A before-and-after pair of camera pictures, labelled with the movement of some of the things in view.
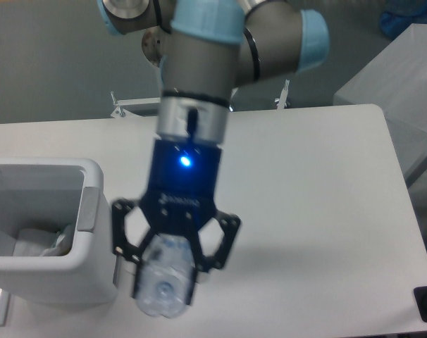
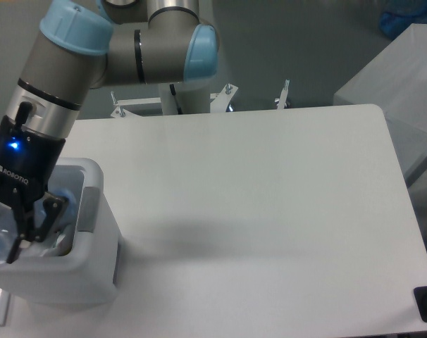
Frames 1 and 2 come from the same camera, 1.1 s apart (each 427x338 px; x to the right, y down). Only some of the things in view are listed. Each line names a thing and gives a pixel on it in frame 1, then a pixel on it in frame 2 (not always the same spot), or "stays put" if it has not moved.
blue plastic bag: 402,13 stays put
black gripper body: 182,185 to 22,159
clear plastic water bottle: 165,275 to 2,229
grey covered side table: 402,79 stays put
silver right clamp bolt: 283,96 stays put
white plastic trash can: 51,239 stays put
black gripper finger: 230,223 to 25,225
